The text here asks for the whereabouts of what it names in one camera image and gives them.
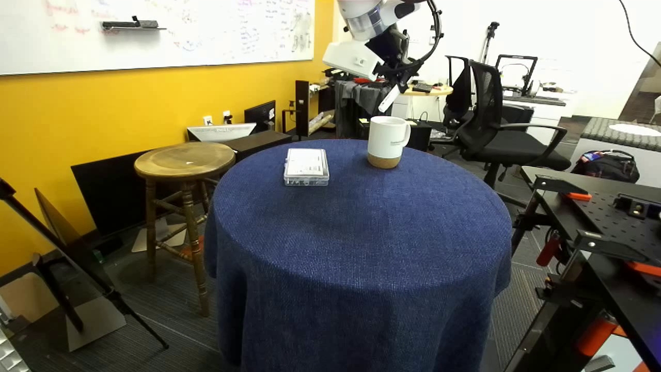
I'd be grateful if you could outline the black bag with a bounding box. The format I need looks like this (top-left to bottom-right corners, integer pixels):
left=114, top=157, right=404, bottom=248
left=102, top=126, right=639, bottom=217
left=572, top=148, right=640, bottom=184

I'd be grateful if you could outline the white flat box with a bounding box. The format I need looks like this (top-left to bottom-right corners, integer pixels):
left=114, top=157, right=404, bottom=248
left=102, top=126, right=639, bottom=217
left=283, top=148, right=330, bottom=185

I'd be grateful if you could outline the white marker black cap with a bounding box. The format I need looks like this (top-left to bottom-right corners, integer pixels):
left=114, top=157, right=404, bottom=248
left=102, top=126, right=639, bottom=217
left=378, top=85, right=400, bottom=113

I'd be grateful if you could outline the black flat panel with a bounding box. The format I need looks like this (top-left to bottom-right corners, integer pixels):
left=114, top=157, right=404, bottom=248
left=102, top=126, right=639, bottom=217
left=71, top=129, right=293, bottom=235

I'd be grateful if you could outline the round wooden stool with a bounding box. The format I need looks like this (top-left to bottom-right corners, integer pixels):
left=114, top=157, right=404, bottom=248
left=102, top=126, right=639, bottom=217
left=134, top=142, right=235, bottom=315

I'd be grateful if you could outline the blue round tablecloth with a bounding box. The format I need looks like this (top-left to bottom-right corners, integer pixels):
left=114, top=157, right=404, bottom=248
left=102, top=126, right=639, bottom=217
left=204, top=139, right=513, bottom=372

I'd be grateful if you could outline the white ceramic mug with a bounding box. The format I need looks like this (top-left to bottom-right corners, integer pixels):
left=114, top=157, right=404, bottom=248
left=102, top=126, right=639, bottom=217
left=365, top=115, right=412, bottom=169

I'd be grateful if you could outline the black whiteboard eraser tray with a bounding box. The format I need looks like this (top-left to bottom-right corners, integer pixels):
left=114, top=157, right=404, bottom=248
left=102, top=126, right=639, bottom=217
left=102, top=17, right=164, bottom=32

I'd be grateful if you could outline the white tray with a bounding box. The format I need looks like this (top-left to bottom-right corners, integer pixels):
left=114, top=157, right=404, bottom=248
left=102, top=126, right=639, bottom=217
left=189, top=124, right=255, bottom=142

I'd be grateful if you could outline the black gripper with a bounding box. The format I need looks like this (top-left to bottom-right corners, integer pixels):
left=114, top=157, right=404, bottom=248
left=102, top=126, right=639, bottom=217
left=367, top=24, right=417, bottom=87

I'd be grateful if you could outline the black office chair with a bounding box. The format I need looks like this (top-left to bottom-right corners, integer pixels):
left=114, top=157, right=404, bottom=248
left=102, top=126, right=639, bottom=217
left=444, top=57, right=571, bottom=185

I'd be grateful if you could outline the white wall whiteboard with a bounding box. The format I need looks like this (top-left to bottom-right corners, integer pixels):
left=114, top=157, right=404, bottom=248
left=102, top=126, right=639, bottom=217
left=0, top=0, right=315, bottom=75

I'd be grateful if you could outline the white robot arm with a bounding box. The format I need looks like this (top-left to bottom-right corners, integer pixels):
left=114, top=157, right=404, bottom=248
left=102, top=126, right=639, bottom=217
left=324, top=0, right=443, bottom=88

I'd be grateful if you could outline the black perforated robot table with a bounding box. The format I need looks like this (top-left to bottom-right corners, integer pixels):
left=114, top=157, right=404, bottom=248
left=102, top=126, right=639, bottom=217
left=507, top=168, right=661, bottom=372

